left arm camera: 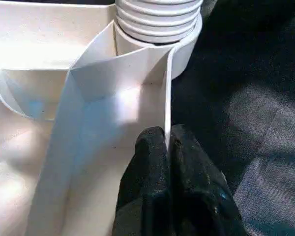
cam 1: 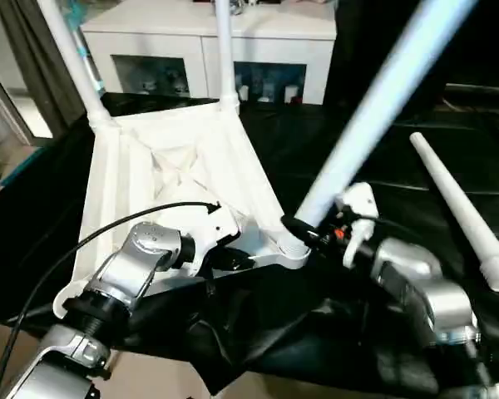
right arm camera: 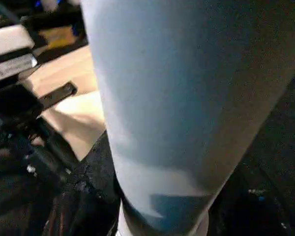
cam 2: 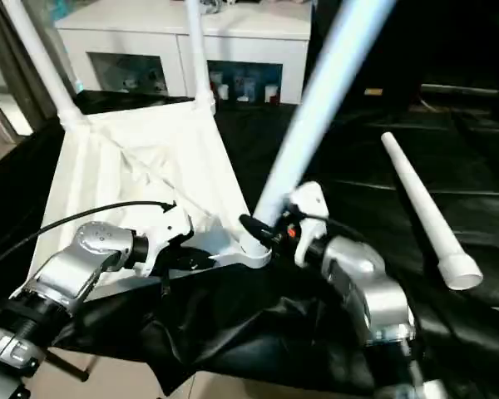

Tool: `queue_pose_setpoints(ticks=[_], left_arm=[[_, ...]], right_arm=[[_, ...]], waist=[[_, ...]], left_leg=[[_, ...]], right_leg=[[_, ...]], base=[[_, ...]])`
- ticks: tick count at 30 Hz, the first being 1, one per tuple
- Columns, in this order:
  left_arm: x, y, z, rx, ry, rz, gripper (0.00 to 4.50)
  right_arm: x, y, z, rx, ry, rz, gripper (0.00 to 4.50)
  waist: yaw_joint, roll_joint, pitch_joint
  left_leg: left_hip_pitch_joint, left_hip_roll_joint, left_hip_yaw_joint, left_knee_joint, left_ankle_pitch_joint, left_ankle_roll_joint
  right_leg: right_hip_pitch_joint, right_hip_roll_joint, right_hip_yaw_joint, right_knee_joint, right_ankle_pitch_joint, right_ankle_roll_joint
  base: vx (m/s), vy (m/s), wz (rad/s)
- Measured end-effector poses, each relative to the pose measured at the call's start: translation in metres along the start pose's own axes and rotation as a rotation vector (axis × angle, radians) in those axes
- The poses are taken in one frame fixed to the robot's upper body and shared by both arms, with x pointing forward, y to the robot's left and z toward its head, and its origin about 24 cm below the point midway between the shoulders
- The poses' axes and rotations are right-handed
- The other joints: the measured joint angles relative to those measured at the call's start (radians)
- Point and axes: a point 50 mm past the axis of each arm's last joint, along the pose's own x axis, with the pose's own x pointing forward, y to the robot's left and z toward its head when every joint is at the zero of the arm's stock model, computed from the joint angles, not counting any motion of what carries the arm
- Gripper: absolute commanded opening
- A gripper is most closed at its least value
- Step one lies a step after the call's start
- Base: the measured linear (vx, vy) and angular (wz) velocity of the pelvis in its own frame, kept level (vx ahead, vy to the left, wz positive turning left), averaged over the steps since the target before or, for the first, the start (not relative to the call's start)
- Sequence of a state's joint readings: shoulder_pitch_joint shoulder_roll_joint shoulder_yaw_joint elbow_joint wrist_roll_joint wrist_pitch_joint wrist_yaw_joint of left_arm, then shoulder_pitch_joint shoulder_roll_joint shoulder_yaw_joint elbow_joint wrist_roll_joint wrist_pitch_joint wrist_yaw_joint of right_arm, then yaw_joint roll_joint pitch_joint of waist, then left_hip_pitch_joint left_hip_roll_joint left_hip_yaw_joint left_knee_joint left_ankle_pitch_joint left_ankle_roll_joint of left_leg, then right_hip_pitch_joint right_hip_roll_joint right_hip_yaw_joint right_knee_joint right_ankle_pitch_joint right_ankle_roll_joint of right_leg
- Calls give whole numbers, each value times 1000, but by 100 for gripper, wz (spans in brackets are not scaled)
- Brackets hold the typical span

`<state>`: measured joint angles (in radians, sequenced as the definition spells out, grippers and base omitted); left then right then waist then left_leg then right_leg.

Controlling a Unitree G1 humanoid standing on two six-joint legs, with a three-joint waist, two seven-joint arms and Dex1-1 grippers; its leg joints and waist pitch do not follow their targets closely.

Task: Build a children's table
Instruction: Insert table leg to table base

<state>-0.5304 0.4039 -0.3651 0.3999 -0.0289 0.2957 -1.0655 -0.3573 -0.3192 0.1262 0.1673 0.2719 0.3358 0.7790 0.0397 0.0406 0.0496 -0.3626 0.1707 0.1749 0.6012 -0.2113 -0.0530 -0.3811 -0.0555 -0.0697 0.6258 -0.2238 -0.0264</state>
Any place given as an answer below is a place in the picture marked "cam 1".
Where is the white plastic table leg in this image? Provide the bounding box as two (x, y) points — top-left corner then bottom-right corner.
(36, 0), (118, 130)
(280, 0), (480, 258)
(214, 0), (240, 114)
(409, 131), (499, 293)

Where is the teal white plastic package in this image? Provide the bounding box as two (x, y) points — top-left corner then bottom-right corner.
(72, 24), (107, 95)

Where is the white glass-door cabinet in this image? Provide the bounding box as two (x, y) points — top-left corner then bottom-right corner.
(79, 0), (338, 106)

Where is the teal floor mat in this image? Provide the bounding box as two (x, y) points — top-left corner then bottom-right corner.
(0, 145), (47, 188)

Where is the black table mat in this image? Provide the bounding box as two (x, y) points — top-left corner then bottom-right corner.
(0, 89), (499, 396)

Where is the grey curtain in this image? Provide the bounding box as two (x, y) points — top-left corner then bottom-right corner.
(0, 0), (84, 134)

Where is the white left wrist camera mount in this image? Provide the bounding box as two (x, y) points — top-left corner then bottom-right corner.
(181, 202), (243, 278)

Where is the white plastic table top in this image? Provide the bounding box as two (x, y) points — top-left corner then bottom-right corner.
(52, 101), (313, 320)

